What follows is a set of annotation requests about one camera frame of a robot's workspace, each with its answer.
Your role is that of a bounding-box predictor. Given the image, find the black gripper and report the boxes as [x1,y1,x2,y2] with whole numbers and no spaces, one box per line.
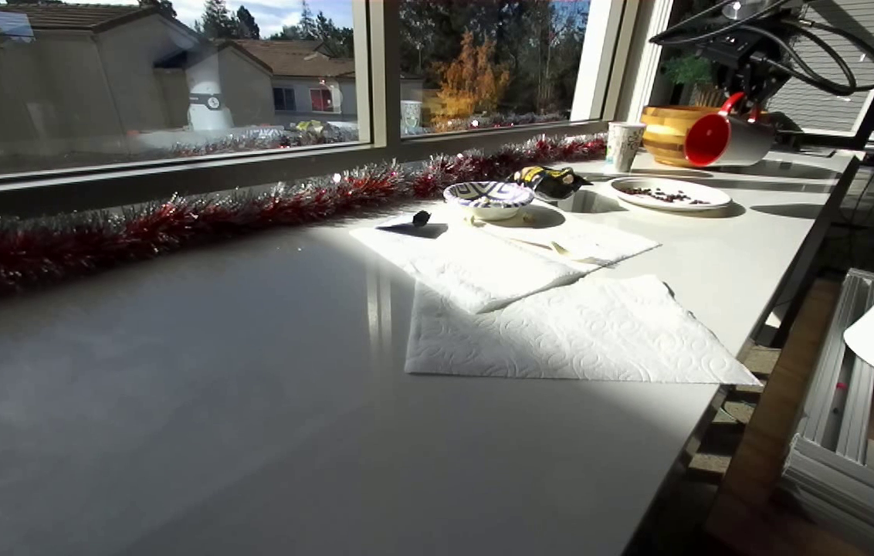
[728,41,807,108]

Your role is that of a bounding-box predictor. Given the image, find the brown beans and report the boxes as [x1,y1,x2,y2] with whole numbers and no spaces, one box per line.
[622,183,707,208]

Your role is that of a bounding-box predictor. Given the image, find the patterned paper cup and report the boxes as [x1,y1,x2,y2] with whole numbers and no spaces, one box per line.
[603,122,648,177]

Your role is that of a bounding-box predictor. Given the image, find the bamboo steamer basket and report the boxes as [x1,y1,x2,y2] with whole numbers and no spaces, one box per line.
[640,101,728,171]

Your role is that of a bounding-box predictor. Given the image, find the white round plate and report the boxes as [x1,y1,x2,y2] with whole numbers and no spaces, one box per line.
[608,173,735,220]

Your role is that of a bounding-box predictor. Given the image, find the black yellow snack packet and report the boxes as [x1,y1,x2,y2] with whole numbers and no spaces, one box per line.
[512,165,592,200]

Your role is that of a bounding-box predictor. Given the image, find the blue patterned bowl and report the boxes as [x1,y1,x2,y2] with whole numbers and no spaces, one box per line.
[441,178,540,227]

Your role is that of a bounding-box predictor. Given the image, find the white embossed paper towel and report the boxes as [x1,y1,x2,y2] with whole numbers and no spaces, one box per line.
[344,211,662,318]
[400,273,765,393]

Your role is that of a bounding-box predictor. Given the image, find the red tinsel garland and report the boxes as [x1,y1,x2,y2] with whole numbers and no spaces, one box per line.
[0,133,608,310]

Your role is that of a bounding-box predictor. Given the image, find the window frame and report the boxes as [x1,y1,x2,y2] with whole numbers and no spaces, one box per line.
[0,0,676,204]

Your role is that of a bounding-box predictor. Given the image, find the aluminium rail frame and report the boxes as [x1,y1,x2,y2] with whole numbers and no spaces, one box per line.
[778,267,874,556]

